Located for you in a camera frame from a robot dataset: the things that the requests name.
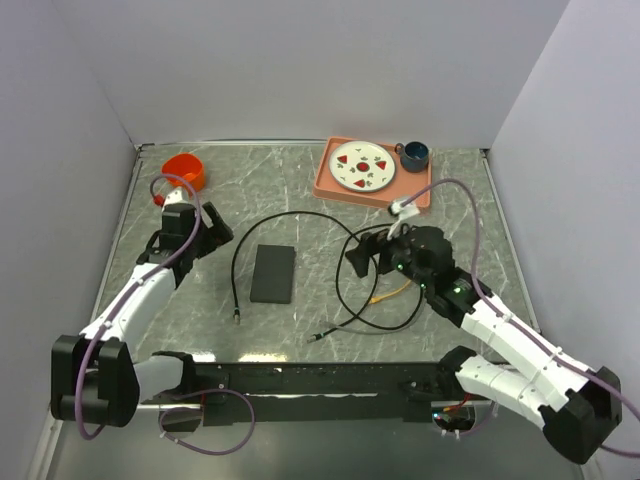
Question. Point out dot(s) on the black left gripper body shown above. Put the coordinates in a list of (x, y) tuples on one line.
[(199, 240)]

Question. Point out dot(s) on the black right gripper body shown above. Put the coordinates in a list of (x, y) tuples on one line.
[(395, 254)]

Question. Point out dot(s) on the black network switch box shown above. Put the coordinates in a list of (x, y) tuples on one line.
[(273, 274)]

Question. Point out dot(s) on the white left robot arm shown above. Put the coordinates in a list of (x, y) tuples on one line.
[(94, 380)]

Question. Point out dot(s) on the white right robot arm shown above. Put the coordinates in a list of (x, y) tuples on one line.
[(575, 406)]

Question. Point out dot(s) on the orange plastic cup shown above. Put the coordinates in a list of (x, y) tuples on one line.
[(187, 166)]

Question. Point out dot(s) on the white strawberry pattern plate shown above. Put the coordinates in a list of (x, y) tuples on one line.
[(362, 166)]

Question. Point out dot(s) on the dark blue mug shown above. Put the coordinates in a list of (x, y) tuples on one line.
[(413, 156)]

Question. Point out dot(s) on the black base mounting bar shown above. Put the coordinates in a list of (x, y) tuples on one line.
[(272, 392)]

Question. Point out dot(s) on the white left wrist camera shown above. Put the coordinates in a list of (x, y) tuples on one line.
[(175, 196)]

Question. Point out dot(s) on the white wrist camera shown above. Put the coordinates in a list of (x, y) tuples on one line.
[(175, 196), (401, 210)]

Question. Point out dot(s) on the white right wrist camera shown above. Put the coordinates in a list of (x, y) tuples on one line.
[(401, 210)]

